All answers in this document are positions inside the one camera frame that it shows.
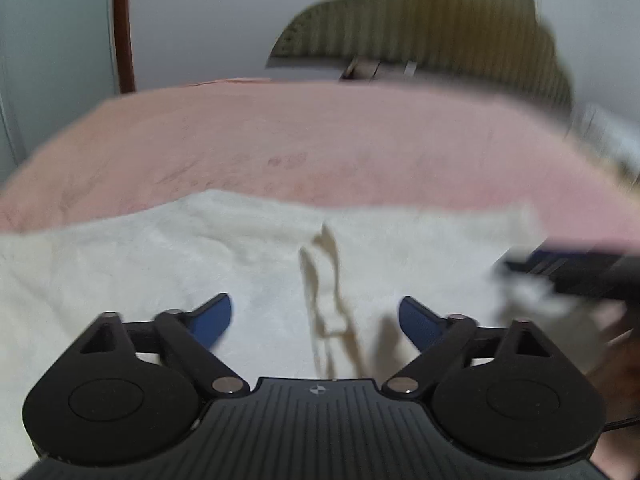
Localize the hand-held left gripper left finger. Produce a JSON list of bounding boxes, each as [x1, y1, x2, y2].
[[79, 292, 251, 400]]

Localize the pink bed blanket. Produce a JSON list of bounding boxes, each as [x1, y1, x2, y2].
[[0, 77, 640, 480]]

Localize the white pants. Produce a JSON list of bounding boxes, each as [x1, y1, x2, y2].
[[0, 189, 611, 480]]

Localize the olive upholstered headboard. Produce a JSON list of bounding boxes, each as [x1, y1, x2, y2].
[[265, 0, 576, 111]]

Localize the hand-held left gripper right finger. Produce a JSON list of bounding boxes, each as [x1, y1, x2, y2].
[[381, 296, 556, 400]]

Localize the brown grey pillow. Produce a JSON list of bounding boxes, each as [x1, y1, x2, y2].
[[339, 56, 422, 81]]

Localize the brown wooden door frame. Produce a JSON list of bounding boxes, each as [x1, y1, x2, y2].
[[112, 0, 137, 95]]

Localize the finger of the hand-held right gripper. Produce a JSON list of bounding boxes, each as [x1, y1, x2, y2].
[[499, 242, 640, 302]]

